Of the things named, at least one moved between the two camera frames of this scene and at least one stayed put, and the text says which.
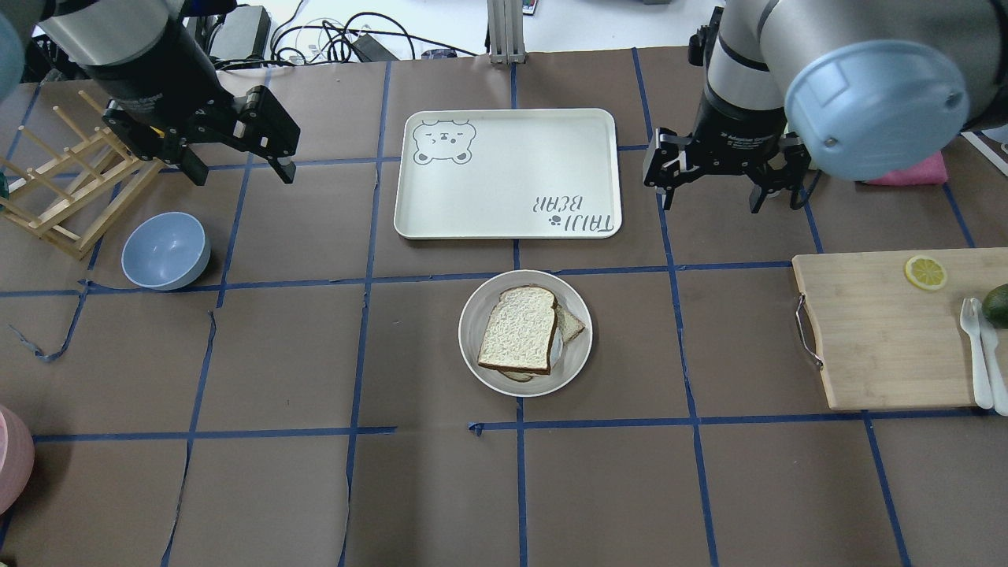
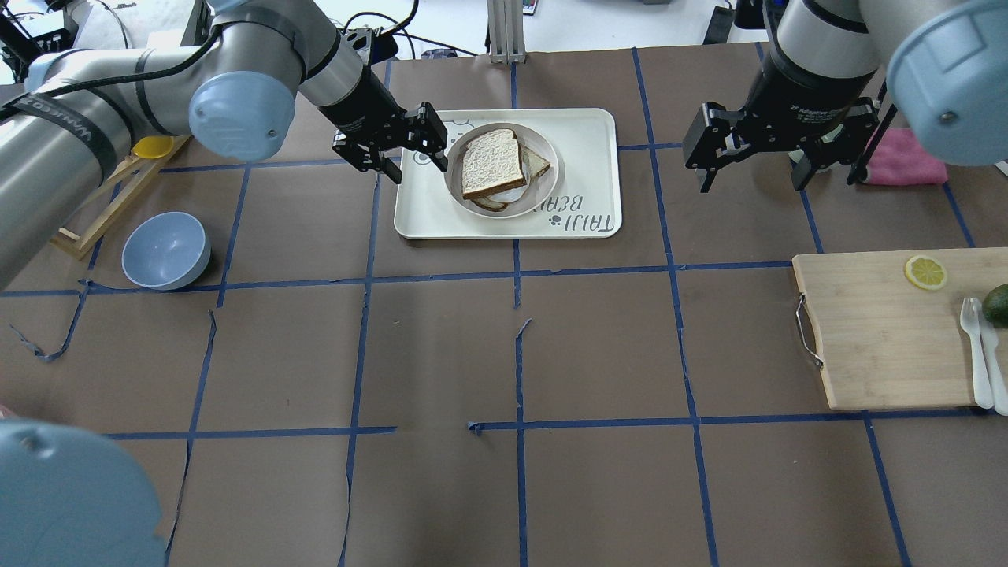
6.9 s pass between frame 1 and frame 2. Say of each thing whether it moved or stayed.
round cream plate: moved
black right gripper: moved
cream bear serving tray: stayed
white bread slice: moved
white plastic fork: stayed
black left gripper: moved
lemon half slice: stayed
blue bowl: stayed
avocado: stayed
